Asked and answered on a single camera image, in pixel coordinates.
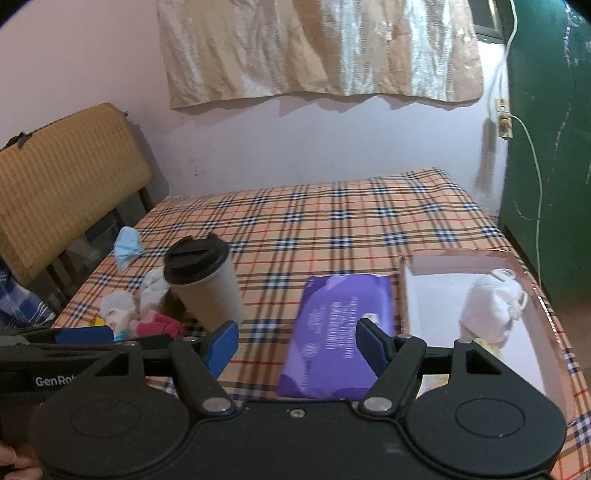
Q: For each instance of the beige satin curtain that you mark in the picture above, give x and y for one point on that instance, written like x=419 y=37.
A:
x=323 y=46

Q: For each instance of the green door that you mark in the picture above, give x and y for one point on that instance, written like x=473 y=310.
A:
x=549 y=138

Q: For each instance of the white face mask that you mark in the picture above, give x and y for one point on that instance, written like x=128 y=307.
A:
x=489 y=302

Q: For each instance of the black clip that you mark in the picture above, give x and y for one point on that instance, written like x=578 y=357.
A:
x=19 y=138

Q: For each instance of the person's left hand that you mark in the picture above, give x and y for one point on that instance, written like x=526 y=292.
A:
x=14 y=461

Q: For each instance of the plaid bed sheet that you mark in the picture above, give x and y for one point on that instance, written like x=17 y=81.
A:
x=346 y=230

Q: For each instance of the dark brown cloth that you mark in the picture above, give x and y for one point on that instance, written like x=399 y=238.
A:
x=171 y=307

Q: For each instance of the white soft cloth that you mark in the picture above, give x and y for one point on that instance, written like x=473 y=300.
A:
x=117 y=309

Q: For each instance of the pink cloth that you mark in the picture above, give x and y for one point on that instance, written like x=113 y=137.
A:
x=159 y=325

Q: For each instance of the white ribbed towel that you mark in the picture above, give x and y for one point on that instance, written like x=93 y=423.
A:
x=154 y=288

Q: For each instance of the tan woven mat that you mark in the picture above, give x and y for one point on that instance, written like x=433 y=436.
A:
x=64 y=180

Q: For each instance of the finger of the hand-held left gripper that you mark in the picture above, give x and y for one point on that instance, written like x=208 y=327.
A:
x=85 y=333
x=154 y=344

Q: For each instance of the white cardboard box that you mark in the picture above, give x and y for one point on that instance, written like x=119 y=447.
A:
x=443 y=295

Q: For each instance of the paper cup with black lid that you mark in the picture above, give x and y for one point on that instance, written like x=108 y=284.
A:
x=207 y=286

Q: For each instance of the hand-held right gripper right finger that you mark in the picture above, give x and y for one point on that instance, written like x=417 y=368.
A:
x=373 y=346

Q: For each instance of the wall socket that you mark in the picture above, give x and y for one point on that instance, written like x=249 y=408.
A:
x=503 y=117

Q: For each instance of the dark window frame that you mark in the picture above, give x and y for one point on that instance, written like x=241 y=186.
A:
x=489 y=23

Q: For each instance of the blue face mask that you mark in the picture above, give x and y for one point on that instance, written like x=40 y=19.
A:
x=128 y=247

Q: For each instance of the blue checked cloth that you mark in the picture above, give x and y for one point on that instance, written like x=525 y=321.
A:
x=21 y=300

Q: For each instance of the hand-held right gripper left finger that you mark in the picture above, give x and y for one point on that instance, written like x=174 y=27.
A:
x=222 y=346

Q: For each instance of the dark wooden chair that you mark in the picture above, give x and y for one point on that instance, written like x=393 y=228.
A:
x=115 y=221

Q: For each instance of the purple wipes packet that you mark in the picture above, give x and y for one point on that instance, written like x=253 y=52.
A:
x=332 y=323

